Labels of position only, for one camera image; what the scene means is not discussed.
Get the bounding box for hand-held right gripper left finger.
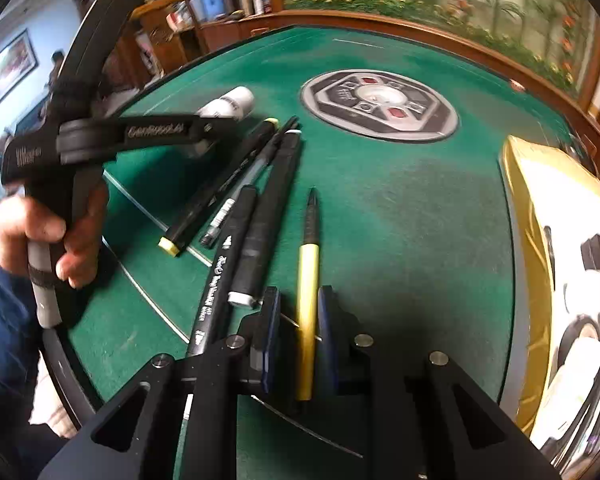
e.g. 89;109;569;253
37;286;283;480

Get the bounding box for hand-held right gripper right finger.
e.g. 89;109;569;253
317;285;563;480

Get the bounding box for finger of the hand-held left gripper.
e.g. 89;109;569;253
182;116;224;159

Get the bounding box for white bottle green label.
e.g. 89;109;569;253
195;86;257;121

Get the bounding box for yellow pen black tip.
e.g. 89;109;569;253
295;187;322;402

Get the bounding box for gold cardboard box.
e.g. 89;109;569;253
500;135;600;466

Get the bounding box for person's left forearm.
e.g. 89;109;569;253
0;240;48;411

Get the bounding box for person's left hand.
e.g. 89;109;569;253
0;179;111;290

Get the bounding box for black marker yellow caps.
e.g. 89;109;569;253
157;116;281;257

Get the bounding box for clear pen with label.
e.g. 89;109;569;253
200;116;301;250

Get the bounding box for black brush marker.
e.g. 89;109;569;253
185;185;258;358

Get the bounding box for black marker white caps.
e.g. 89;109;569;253
227;129;303;309

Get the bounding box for carved wooden chair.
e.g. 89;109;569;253
130;0;203;68

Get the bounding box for round table control panel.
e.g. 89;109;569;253
300;70;460;142

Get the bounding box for white cloth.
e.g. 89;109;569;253
27;360;81;441

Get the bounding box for framed wall picture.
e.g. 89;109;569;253
0;29;40;126

